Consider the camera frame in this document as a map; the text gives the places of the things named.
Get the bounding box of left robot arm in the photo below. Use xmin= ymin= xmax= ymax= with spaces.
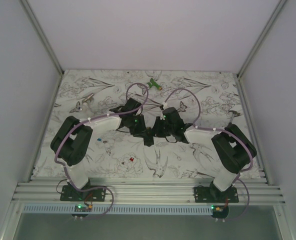
xmin=50 ymin=98 xmax=143 ymax=201

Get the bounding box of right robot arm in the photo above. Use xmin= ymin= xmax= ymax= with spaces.
xmin=152 ymin=107 xmax=257 ymax=203

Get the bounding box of floral patterned mat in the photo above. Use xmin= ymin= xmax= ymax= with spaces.
xmin=33 ymin=70 xmax=248 ymax=179

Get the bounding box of green toy tool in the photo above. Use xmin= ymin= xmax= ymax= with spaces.
xmin=147 ymin=78 xmax=163 ymax=91

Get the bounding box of silver white small tool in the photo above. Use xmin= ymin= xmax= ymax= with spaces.
xmin=75 ymin=93 xmax=95 ymax=112

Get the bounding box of small hammer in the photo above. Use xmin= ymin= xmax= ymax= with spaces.
xmin=228 ymin=110 xmax=241 ymax=124

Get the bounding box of right controller board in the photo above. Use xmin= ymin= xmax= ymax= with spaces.
xmin=211 ymin=205 xmax=229 ymax=222

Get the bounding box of controller board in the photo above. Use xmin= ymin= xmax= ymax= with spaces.
xmin=71 ymin=203 xmax=93 ymax=221
xmin=211 ymin=205 xmax=229 ymax=222

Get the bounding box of left controller board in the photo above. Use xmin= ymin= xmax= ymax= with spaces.
xmin=71 ymin=203 xmax=93 ymax=221

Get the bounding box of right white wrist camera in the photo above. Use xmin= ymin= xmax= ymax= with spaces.
xmin=159 ymin=101 xmax=168 ymax=120

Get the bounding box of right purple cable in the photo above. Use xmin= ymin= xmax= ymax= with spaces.
xmin=162 ymin=87 xmax=255 ymax=187

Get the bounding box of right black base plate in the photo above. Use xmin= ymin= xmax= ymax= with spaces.
xmin=193 ymin=185 xmax=239 ymax=204

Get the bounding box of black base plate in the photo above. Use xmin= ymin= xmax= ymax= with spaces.
xmin=193 ymin=185 xmax=239 ymax=204
xmin=60 ymin=184 xmax=106 ymax=202

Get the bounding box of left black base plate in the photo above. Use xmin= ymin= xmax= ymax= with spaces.
xmin=60 ymin=184 xmax=106 ymax=202

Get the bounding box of white slotted cable duct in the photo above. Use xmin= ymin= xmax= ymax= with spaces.
xmin=22 ymin=203 xmax=212 ymax=216

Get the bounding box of aluminium rail frame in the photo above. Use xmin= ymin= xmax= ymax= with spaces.
xmin=11 ymin=177 xmax=286 ymax=206

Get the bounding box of right frame post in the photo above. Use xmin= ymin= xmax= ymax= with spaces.
xmin=236 ymin=0 xmax=289 ymax=77

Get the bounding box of frame post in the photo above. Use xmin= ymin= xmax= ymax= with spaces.
xmin=20 ymin=0 xmax=65 ymax=76
xmin=236 ymin=0 xmax=289 ymax=77

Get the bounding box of left frame post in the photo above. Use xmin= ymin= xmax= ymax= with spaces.
xmin=20 ymin=0 xmax=65 ymax=76

